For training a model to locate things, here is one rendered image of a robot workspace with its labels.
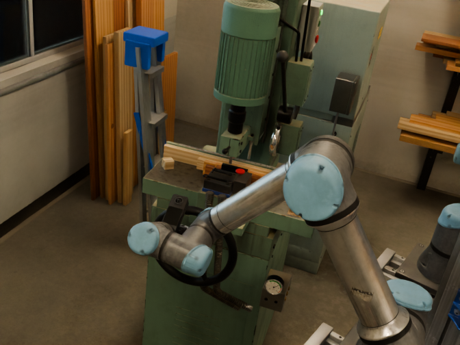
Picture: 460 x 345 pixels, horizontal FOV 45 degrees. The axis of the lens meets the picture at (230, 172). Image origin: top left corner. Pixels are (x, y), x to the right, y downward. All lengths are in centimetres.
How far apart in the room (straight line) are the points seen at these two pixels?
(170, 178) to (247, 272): 42
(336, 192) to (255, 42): 78
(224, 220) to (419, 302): 48
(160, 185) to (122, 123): 140
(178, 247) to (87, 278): 163
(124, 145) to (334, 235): 227
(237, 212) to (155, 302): 94
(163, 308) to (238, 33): 107
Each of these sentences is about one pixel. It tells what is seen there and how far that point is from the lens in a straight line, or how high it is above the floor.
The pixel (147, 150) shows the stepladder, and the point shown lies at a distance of 274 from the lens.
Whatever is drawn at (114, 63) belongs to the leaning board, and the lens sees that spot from 313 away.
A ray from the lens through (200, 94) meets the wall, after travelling 450.
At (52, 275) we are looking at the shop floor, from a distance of 293.
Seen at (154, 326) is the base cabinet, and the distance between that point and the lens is 227.
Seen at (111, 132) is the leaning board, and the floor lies 47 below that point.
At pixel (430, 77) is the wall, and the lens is 407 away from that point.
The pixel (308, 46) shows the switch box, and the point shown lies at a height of 134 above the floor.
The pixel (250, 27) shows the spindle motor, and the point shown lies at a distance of 170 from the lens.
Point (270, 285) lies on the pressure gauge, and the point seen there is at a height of 66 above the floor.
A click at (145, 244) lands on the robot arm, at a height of 107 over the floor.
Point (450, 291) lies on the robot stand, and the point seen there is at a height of 97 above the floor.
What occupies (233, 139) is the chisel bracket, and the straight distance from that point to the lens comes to 186.
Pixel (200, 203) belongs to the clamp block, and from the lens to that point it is 175.
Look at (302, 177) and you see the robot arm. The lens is 105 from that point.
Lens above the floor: 183
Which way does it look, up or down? 28 degrees down
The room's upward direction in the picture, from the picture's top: 8 degrees clockwise
